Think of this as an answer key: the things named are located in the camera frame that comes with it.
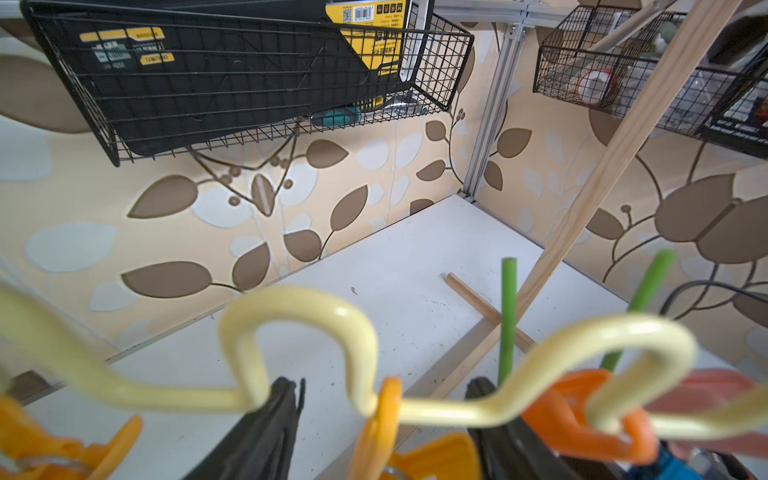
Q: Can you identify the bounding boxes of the black yellow box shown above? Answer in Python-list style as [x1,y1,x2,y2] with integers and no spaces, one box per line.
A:
[56,1,407,156]

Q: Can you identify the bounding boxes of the wooden clothes rack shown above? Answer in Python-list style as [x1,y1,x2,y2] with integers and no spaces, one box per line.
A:
[317,0,745,480]

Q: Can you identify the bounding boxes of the right black wire basket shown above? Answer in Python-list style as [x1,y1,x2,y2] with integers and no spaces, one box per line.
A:
[533,1,767,159]

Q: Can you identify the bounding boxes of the pink end clothespin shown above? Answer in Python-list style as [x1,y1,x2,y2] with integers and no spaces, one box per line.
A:
[645,369,767,461]

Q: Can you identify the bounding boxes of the black wire basket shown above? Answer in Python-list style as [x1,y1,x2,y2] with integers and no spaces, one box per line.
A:
[19,1,474,165]
[533,1,767,159]

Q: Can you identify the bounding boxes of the white artificial tulip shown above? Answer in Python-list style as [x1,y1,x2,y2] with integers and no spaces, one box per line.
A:
[497,257,517,386]
[599,249,675,373]

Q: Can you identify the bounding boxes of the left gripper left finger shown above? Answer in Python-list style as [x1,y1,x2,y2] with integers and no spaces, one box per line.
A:
[185,377,306,480]

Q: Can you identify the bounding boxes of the yellow orange clothespin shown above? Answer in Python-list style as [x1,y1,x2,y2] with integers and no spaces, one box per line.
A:
[346,376,484,480]

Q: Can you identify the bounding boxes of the yellow clip hanger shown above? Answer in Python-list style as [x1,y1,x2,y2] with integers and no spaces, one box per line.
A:
[0,281,768,442]

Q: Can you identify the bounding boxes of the back black wire basket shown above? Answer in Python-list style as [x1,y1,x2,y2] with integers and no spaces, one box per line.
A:
[19,1,474,165]

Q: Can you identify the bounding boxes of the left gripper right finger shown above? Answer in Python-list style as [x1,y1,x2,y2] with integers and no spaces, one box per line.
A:
[465,376,565,480]

